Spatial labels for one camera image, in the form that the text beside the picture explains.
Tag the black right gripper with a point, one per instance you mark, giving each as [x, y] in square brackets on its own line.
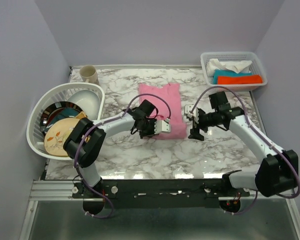
[195, 132]

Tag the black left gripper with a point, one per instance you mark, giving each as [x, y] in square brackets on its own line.
[151, 133]

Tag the pink t shirt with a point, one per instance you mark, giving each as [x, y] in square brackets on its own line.
[167, 100]

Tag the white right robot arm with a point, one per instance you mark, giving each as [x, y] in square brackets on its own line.
[278, 168]

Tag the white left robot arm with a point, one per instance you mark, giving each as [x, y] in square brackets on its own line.
[86, 139]

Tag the white ceramic bowl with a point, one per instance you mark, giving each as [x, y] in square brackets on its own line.
[88, 101]

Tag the teal folded t shirt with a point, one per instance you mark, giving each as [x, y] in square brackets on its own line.
[227, 73]

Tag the tan scalloped dish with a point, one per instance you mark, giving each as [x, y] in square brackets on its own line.
[81, 115]

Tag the orange folded t shirt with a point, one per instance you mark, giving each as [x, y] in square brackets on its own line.
[239, 80]

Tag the beige ceramic mug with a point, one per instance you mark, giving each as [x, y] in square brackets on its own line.
[89, 74]

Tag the white plastic mesh basket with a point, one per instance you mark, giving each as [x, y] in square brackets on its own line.
[255, 68]

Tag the white folded t shirt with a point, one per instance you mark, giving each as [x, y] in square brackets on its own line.
[234, 66]

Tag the teal ceramic plate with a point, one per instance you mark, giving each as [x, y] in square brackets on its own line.
[62, 113]

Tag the beige bird pattern plate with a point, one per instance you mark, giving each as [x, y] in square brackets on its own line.
[57, 135]

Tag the white oval dish basket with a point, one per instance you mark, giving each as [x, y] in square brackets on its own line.
[34, 136]

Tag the dark striped rim plate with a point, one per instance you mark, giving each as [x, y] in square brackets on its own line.
[50, 109]

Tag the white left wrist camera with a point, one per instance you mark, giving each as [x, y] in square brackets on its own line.
[161, 126]

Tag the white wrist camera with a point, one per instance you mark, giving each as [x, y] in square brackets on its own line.
[161, 126]
[191, 113]

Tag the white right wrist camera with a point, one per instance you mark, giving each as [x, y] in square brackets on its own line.
[191, 113]

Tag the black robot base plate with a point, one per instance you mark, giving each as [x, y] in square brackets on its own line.
[168, 193]

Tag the aluminium frame rail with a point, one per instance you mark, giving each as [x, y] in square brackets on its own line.
[61, 190]

